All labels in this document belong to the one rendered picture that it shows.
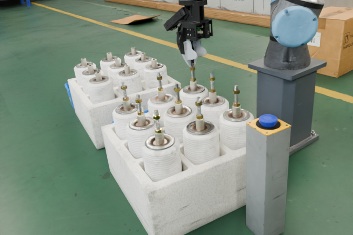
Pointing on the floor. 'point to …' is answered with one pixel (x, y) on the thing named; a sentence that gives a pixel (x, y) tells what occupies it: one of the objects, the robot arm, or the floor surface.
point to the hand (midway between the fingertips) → (190, 62)
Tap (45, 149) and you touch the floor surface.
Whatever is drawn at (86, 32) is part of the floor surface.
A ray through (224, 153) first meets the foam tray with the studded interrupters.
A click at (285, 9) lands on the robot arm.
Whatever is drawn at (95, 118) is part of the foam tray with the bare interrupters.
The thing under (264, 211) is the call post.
